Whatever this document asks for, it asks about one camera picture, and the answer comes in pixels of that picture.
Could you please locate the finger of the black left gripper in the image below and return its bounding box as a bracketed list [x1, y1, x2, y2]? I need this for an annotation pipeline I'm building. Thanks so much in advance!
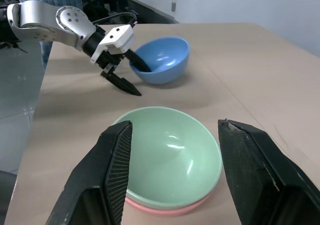
[124, 49, 153, 73]
[100, 63, 143, 97]

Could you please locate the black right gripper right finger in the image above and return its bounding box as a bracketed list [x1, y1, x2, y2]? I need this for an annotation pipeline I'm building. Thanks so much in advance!
[217, 118, 320, 225]

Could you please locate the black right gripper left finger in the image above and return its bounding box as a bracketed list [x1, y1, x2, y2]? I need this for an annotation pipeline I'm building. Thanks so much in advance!
[44, 120, 133, 225]

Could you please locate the blue bowl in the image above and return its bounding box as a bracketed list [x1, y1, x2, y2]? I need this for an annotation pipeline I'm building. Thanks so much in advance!
[129, 36, 191, 85]

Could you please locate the pink bowl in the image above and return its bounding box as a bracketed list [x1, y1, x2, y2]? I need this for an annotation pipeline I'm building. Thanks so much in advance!
[124, 184, 219, 217]

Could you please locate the green bowl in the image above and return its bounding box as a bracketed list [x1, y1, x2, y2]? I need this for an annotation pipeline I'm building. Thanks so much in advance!
[112, 106, 223, 210]

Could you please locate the black office chair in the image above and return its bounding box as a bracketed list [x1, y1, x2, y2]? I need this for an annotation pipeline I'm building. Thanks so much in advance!
[82, 0, 139, 25]

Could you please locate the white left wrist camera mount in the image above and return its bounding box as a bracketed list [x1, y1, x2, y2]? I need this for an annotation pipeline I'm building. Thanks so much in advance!
[90, 24, 136, 65]

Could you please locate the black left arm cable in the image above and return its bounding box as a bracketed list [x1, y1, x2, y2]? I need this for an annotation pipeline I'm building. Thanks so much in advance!
[91, 11, 139, 29]

